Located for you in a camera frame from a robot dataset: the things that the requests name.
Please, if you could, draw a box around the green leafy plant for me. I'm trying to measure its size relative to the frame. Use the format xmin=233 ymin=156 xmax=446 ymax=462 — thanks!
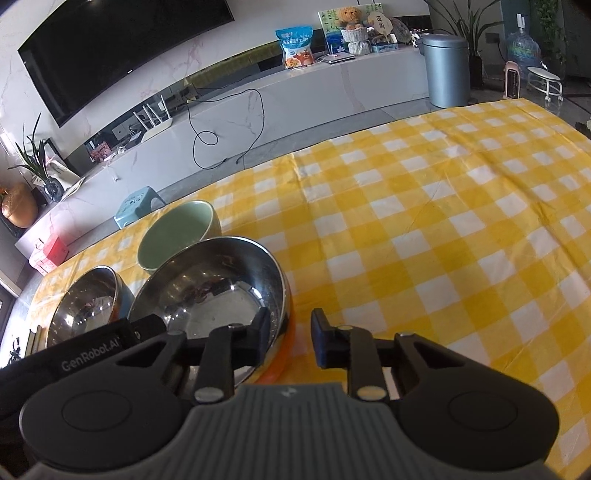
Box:
xmin=8 ymin=113 xmax=51 ymax=185

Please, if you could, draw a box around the green ceramic bowl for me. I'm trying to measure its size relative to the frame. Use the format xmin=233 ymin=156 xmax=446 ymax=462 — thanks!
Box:
xmin=137 ymin=200 xmax=221 ymax=272

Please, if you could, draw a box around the blue water bottle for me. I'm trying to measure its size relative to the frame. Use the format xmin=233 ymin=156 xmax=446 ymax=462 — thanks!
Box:
xmin=505 ymin=26 xmax=542 ymax=75

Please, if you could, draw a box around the hanging vine plant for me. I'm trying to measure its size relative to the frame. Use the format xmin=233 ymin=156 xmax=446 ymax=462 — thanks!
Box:
xmin=536 ymin=0 xmax=568 ymax=65

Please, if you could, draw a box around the pink storage box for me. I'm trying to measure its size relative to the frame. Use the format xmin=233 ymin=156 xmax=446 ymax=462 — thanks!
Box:
xmin=28 ymin=233 xmax=70 ymax=277

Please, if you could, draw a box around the light blue plastic stool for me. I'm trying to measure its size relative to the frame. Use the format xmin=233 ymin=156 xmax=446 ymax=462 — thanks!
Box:
xmin=114 ymin=186 xmax=164 ymax=229

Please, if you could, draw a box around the bronze acorn vase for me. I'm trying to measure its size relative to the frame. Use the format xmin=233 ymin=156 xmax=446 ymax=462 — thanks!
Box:
xmin=1 ymin=182 xmax=39 ymax=229

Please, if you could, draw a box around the grey-blue trash bin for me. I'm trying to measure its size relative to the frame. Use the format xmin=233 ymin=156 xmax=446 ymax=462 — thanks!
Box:
xmin=421 ymin=33 xmax=472 ymax=109

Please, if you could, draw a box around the round paper fan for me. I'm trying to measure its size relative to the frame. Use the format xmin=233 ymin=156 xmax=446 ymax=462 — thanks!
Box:
xmin=367 ymin=11 xmax=398 ymax=40

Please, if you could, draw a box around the orange steel bowl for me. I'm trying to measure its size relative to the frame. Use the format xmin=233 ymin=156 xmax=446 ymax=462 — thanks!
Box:
xmin=127 ymin=236 xmax=293 ymax=386

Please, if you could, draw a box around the white marble television cabinet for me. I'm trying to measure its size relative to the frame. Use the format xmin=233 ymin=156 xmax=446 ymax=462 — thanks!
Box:
xmin=14 ymin=46 xmax=432 ymax=252

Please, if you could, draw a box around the white router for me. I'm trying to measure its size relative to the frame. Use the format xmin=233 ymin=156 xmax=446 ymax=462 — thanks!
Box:
xmin=133 ymin=99 xmax=174 ymax=143

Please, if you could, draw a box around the green and blue painting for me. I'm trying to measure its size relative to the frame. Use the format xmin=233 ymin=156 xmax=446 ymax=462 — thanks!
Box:
xmin=318 ymin=2 xmax=384 ymax=55

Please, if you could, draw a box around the white round stand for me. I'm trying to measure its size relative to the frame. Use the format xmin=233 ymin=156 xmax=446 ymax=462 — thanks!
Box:
xmin=526 ymin=66 xmax=565 ymax=103

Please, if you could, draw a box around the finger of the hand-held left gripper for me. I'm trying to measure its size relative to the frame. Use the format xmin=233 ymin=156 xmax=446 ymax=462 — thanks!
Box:
xmin=130 ymin=315 xmax=167 ymax=346

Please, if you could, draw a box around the white leaf picture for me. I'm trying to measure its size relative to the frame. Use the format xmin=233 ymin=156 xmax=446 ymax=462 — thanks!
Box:
xmin=44 ymin=137 xmax=84 ymax=185

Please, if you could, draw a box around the brown teddy bear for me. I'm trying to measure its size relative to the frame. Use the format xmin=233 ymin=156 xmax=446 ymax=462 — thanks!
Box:
xmin=335 ymin=6 xmax=363 ymax=29

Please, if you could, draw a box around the black wall television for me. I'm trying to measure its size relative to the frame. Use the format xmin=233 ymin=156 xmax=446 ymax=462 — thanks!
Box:
xmin=17 ymin=0 xmax=235 ymax=127

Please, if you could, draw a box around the blue snack bag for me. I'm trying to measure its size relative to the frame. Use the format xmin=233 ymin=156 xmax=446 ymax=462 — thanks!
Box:
xmin=276 ymin=25 xmax=317 ymax=71

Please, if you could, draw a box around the black cable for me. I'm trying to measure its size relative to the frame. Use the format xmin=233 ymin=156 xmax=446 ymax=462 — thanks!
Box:
xmin=187 ymin=88 xmax=265 ymax=171

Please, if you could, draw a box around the white woven basket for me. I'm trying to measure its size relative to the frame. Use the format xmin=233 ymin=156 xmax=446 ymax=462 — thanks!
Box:
xmin=341 ymin=27 xmax=372 ymax=56

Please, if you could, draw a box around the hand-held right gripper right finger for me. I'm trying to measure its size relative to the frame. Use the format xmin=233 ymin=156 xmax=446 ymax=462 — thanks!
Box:
xmin=311 ymin=308 xmax=462 ymax=401

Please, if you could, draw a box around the small pink heater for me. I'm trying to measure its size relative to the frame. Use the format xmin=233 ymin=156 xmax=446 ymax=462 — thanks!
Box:
xmin=503 ymin=61 xmax=522 ymax=100

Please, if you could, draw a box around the blue steel bowl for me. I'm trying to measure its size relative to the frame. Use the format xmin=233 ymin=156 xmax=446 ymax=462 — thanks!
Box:
xmin=46 ymin=266 xmax=134 ymax=349

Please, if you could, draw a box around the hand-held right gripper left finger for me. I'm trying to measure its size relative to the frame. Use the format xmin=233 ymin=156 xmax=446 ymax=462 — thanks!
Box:
xmin=115 ymin=307 xmax=271 ymax=403

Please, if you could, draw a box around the yellow checkered tablecloth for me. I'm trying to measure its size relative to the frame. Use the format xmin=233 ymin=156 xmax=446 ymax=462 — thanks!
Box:
xmin=25 ymin=99 xmax=591 ymax=480

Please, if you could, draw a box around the tall potted plant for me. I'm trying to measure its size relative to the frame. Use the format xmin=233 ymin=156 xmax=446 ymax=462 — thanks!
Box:
xmin=427 ymin=0 xmax=506 ymax=90

